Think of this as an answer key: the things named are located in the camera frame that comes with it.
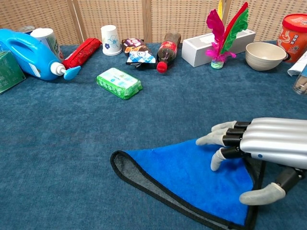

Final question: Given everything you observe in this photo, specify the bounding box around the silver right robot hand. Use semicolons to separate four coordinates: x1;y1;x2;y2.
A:
195;116;307;206

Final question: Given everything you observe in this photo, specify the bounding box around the grey and blue cloth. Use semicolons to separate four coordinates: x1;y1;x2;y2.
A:
110;138;266;230

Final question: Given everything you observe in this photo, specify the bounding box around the clear jar of nuts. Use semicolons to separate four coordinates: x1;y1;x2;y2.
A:
292;73;307;95

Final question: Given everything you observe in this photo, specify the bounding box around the white blue snack bag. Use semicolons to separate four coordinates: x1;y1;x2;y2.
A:
287;51;307;77

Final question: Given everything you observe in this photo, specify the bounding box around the beige bowl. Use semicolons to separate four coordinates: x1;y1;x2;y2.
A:
245;42;288;71

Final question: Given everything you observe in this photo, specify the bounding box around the orange round snack tub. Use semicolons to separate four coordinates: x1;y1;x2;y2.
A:
276;13;307;63

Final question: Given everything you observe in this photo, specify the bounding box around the long white cardboard box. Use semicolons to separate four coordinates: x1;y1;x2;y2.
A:
181;30;257;68

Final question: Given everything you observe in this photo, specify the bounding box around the colourful feather shuttlecock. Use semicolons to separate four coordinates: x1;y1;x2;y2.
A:
205;0;249;69

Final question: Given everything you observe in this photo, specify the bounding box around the red-capped cola bottle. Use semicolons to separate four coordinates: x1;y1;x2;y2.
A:
156;31;182;73

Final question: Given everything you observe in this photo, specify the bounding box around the brown chocolate snack bag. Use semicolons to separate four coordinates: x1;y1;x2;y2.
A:
121;38;157;69

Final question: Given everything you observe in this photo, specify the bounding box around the green wet wipes pack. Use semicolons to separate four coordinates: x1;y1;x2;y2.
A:
96;67;143;100

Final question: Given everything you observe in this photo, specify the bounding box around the white flowered paper cup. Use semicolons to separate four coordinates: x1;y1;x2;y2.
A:
100;24;122;56

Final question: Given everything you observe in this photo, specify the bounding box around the woven rattan folding screen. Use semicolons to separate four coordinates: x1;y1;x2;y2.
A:
0;0;307;46

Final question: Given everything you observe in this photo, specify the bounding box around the red biscuit packet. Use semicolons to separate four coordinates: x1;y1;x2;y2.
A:
61;37;102;69

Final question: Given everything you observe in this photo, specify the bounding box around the white-lidded green white canister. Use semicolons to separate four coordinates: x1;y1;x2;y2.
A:
30;28;65;62

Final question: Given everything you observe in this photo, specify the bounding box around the blue pump detergent bottle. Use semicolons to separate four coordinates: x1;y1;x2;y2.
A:
0;28;82;81

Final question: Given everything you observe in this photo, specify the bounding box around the blue soda can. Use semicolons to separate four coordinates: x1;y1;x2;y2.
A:
18;25;36;35

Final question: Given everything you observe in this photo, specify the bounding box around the green clear tea box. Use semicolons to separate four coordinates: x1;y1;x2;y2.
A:
0;50;26;95

